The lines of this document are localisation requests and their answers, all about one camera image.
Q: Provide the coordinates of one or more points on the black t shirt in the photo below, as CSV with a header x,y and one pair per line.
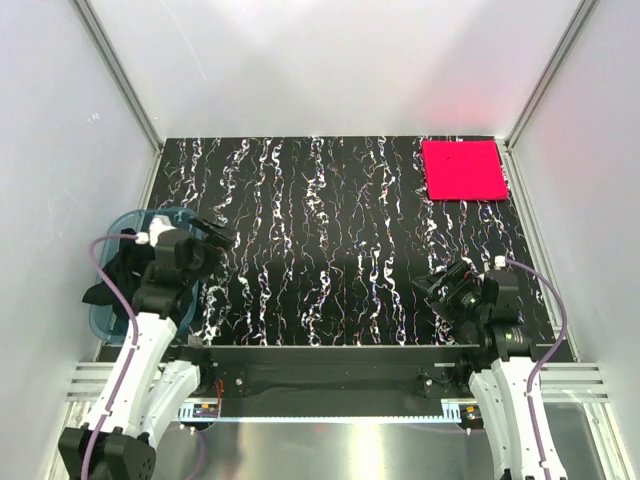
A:
x,y
125,271

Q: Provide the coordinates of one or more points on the aluminium frame rail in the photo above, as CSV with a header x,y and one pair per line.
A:
x,y
559,382

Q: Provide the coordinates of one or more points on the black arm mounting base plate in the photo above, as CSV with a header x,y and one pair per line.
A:
x,y
462,359

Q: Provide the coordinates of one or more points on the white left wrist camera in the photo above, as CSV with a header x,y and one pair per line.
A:
x,y
158,225

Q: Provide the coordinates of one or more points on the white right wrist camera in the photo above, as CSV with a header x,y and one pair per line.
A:
x,y
499,262

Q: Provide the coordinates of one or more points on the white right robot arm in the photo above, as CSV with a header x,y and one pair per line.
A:
x,y
502,376

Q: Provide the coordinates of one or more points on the folded red t shirt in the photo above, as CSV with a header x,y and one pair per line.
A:
x,y
463,171

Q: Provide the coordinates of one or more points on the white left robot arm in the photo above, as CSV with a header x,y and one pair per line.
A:
x,y
120,434

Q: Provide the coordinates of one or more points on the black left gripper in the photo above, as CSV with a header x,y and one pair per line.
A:
x,y
216,237

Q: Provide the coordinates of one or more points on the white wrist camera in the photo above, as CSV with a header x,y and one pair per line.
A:
x,y
499,262
158,225

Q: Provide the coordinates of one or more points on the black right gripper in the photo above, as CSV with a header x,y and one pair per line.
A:
x,y
461,278

